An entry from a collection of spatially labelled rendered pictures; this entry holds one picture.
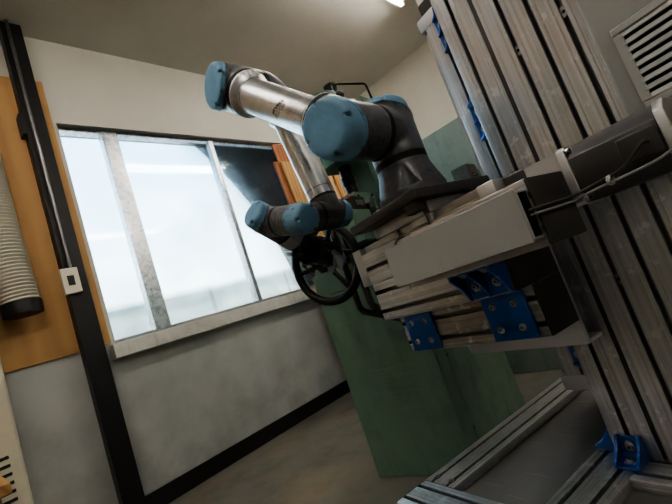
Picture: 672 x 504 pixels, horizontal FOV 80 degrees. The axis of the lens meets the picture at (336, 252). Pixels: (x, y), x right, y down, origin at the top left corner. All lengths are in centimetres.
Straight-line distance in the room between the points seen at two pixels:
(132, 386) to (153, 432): 26
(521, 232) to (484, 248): 6
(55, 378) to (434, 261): 203
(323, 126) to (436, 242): 32
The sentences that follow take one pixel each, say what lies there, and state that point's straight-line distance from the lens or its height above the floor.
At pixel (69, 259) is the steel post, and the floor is 131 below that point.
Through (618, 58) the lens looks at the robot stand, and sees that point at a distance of 77.
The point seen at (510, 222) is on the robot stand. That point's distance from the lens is 53.
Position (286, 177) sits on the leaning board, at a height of 176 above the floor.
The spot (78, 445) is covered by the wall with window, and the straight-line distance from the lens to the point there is 239.
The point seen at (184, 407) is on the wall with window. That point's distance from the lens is 254.
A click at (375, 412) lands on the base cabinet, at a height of 24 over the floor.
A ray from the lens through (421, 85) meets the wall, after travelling 422.
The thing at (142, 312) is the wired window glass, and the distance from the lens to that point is 259.
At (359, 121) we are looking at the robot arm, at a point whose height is 97.
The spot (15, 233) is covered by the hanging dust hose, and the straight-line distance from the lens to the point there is 232.
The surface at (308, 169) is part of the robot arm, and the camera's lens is 106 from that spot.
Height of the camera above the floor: 67
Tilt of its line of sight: 7 degrees up
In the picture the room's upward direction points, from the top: 19 degrees counter-clockwise
